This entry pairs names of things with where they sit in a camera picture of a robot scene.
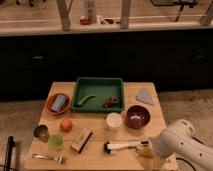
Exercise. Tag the orange fruit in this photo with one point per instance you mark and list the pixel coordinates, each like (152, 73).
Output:
(66, 125)

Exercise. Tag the white paper cup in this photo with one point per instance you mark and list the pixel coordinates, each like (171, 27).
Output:
(114, 121)

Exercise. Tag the red object on shelf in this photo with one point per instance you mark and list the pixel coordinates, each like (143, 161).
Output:
(84, 21)

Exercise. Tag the white bottle on shelf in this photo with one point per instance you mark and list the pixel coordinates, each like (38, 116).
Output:
(91, 10)

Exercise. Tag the grey triangular cloth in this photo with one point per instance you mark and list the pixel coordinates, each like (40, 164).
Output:
(145, 97)

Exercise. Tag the wooden block eraser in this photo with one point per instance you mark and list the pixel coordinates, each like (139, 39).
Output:
(81, 140)

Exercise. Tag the orange plastic bowl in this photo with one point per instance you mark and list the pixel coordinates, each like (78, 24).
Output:
(50, 101)

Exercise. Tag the brown grape bunch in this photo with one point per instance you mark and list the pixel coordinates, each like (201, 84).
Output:
(110, 102)

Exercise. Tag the green chili pepper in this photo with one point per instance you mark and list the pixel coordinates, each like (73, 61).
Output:
(84, 99)

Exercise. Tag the green plastic cup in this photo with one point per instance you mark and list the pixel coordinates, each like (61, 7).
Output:
(55, 142)

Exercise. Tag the metal fork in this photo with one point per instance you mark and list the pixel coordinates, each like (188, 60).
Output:
(59, 160)

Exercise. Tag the metal cup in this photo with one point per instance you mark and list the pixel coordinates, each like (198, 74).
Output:
(41, 132)

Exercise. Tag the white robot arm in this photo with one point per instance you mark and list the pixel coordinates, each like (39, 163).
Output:
(178, 138)

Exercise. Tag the dark red bowl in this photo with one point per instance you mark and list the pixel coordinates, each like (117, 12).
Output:
(137, 117)

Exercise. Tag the white handled brush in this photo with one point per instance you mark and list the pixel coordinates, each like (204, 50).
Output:
(109, 147)

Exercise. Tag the black stand post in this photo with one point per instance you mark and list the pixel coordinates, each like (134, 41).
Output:
(8, 156)

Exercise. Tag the grey can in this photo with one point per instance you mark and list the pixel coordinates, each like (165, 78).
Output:
(58, 103)

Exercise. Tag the green plastic tray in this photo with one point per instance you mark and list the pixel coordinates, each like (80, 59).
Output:
(102, 88)

